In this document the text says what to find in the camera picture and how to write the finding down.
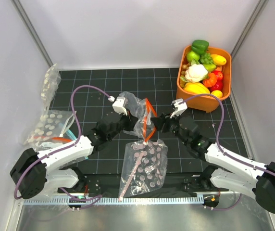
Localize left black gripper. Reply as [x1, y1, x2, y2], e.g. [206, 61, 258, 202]
[108, 108, 138, 141]

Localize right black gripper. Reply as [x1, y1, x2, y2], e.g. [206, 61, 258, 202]
[151, 110, 189, 145]

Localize clear bag orange zipper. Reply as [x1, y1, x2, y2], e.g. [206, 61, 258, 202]
[119, 91, 157, 142]

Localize white cauliflower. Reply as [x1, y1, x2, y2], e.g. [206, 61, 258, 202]
[185, 64, 208, 83]

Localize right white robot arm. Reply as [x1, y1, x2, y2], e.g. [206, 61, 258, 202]
[151, 114, 275, 214]

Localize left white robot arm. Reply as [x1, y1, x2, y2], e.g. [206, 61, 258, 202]
[10, 112, 138, 200]

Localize clear bag pink dots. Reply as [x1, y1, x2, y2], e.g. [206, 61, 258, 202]
[118, 139, 168, 202]

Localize clear bag white dots flat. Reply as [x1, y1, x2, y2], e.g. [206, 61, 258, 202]
[23, 110, 76, 150]

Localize clear bag white dots upright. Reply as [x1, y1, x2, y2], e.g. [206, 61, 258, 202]
[40, 64, 61, 111]

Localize orange plastic basket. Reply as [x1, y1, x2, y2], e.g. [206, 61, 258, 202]
[176, 45, 232, 113]

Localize brown longan cluster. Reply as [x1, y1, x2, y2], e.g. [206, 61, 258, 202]
[181, 63, 190, 76]

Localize yellow lemon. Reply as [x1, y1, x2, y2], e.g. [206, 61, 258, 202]
[211, 90, 223, 99]

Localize orange pumpkin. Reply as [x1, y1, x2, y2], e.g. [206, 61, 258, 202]
[202, 73, 218, 88]

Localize red pomegranate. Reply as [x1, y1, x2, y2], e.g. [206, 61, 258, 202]
[210, 80, 224, 92]

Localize green pear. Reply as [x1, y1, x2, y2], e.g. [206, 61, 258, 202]
[203, 63, 217, 73]

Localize green apple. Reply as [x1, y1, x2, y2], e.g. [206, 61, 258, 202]
[186, 51, 200, 63]

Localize red apple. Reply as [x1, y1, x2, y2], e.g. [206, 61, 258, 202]
[212, 70, 224, 81]

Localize green grapes bunch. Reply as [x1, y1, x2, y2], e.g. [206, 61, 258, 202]
[200, 52, 213, 64]

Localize yellow mango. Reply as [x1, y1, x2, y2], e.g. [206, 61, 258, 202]
[211, 54, 227, 66]

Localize green bell pepper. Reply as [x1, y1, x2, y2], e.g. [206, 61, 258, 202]
[191, 39, 209, 55]

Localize crumpled clear bags pile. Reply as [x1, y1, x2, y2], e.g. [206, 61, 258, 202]
[38, 182, 58, 200]

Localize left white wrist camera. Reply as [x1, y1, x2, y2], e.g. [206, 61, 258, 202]
[112, 96, 127, 116]

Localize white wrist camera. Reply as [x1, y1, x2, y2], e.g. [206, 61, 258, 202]
[112, 96, 127, 116]
[170, 99, 188, 118]

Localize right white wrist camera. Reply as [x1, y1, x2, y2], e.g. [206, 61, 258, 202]
[170, 99, 188, 118]

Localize aluminium cable rail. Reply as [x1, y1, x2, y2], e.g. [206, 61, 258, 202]
[24, 194, 204, 206]

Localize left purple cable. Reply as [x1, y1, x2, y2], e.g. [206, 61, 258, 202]
[13, 85, 116, 212]

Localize purple cable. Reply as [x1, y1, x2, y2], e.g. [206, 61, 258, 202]
[13, 85, 116, 212]
[178, 93, 275, 211]

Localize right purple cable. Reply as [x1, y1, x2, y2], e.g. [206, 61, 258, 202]
[178, 93, 275, 211]

